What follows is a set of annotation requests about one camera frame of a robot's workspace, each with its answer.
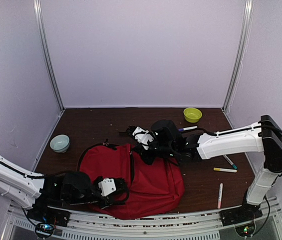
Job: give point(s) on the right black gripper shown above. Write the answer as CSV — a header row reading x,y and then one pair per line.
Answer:
x,y
148,159

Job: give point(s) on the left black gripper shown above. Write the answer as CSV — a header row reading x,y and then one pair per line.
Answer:
x,y
109,200

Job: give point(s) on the purple-capped white marker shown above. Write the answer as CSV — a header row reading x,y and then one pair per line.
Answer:
x,y
190,128

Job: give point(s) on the red backpack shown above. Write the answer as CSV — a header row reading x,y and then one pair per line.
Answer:
x,y
153,189

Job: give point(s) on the yellow-capped white marker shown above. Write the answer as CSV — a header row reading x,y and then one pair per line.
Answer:
x,y
226,170

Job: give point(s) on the pink-capped white marker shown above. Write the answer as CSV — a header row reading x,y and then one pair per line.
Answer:
x,y
220,195

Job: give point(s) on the teal-capped white marker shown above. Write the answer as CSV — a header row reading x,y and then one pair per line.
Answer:
x,y
230,162

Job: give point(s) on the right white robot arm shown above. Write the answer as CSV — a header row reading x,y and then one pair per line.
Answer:
x,y
263,136

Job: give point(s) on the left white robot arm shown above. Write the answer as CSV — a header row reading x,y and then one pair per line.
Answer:
x,y
33,190

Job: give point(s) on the yellow-green plastic bowl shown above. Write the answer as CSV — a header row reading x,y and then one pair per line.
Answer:
x,y
192,115

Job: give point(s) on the pale green ceramic bowl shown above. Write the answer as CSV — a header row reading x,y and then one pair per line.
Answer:
x,y
60,143

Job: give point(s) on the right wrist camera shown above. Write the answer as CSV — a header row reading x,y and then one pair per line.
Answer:
x,y
142,136

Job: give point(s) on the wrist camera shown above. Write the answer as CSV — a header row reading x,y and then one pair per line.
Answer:
x,y
110,186
142,136

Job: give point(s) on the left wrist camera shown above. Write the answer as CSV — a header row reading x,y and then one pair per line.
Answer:
x,y
110,186

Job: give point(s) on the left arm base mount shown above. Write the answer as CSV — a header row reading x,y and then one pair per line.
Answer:
x,y
45,222

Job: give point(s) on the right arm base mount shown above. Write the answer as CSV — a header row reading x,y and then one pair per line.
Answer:
x,y
244,216

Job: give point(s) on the right aluminium frame post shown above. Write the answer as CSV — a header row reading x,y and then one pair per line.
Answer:
x,y
244,36

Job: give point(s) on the aluminium frame post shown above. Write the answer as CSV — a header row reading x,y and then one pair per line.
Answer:
x,y
47,58
244,36

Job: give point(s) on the left aluminium frame post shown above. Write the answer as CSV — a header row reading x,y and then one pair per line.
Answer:
x,y
47,58

